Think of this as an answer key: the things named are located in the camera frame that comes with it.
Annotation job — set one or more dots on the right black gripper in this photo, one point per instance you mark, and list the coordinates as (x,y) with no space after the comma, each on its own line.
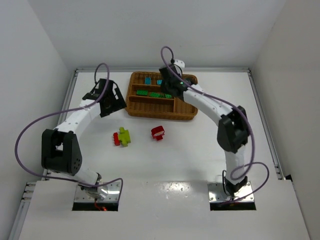
(166,83)

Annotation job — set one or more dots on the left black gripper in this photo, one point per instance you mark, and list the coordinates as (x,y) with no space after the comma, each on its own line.
(113,105)

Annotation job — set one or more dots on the blue lego base piece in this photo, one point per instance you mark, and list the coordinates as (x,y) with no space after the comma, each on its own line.
(159,82)

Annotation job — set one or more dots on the green lego plate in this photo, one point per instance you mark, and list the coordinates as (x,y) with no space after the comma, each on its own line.
(155,95)

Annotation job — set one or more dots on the long green lego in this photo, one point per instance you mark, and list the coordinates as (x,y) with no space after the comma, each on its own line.
(143,93)

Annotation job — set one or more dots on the red lego arch piece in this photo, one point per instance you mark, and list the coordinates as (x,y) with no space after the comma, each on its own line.
(157,133)

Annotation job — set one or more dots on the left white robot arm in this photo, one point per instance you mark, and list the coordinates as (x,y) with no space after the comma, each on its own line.
(60,149)

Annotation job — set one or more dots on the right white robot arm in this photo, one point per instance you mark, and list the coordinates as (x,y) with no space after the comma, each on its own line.
(232,130)

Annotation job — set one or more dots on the brown wicker divided basket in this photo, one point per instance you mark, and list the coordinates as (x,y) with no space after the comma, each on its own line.
(151,107)

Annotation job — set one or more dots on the lime green lego piece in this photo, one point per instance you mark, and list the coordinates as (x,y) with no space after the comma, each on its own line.
(124,137)

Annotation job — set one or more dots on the red lego brick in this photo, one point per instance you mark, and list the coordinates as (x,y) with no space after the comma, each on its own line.
(116,139)

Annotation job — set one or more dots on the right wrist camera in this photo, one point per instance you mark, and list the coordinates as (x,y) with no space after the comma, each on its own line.
(179,63)

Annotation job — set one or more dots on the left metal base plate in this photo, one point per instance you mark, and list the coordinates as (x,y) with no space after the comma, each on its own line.
(107,194)

